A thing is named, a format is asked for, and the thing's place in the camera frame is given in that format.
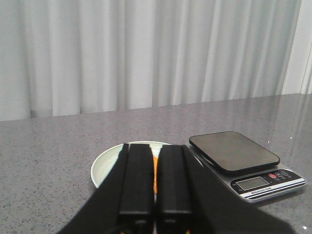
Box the digital kitchen scale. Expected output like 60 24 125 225
189 131 306 203

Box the pale green round plate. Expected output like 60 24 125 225
91 140 203 197

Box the orange plastic corn cob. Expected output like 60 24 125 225
153 156 158 195

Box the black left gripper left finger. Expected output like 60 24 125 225
59 144 154 234

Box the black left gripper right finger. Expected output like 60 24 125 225
156 145 295 234

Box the white pleated curtain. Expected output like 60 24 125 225
0 0 312 120

